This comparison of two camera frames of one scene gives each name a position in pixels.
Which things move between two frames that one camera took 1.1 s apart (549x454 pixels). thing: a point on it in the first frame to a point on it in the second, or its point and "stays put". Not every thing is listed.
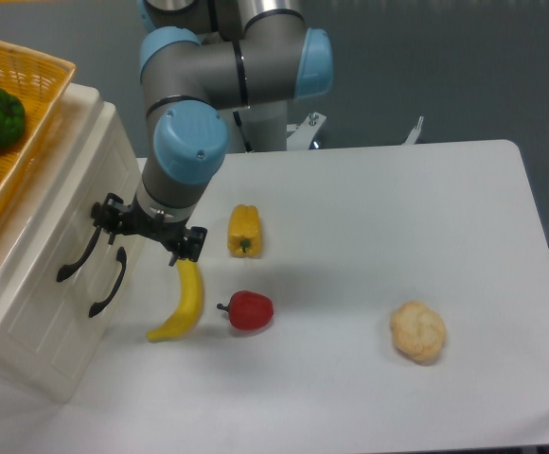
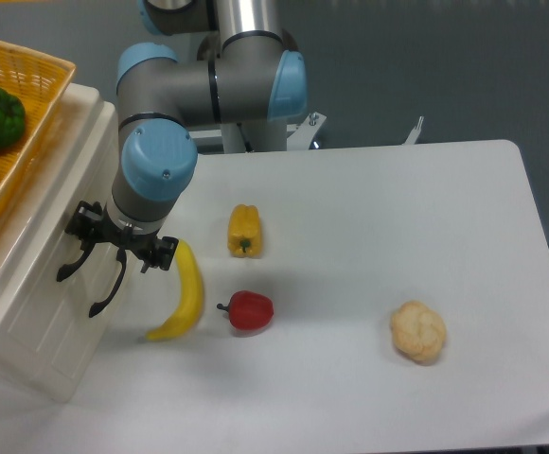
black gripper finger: x=191 y=246 to x=161 y=254
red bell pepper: x=249 y=310 stays put
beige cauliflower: x=418 y=331 stays put
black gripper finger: x=109 y=216 to x=86 y=221
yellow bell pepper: x=244 y=232 stays put
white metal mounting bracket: x=300 y=136 stays put
